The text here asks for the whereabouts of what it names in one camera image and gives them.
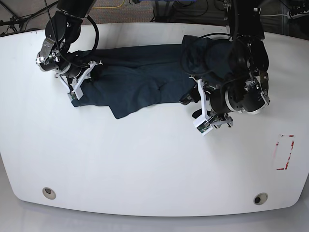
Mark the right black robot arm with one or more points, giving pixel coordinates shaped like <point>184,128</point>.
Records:
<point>61,31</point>

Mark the black tripod stand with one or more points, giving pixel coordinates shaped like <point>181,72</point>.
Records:
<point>17,24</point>

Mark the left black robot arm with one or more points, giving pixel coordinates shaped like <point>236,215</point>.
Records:
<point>248,80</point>

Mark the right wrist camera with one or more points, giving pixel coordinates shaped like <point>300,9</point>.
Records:
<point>75,94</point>

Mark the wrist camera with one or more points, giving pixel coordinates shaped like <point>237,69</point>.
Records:
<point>75,94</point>
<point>203,125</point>

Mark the left table cable grommet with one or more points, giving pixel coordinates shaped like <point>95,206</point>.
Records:
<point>49,193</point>

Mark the table cable grommet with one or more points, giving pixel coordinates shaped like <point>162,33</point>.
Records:
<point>260,198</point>
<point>49,193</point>

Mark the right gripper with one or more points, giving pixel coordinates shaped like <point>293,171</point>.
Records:
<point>73,77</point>

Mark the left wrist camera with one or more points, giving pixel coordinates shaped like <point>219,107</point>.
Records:
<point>203,125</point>

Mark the white power strip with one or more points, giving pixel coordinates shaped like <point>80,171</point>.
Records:
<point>298,12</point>

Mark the red tape rectangle marking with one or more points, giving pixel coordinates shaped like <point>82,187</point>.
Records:
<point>283,151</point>

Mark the dark navy T-shirt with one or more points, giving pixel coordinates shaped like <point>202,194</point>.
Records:
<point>141,76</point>

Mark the right table cable grommet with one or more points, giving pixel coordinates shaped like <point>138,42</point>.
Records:
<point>260,198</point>

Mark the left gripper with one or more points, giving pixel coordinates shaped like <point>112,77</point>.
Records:
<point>215,103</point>

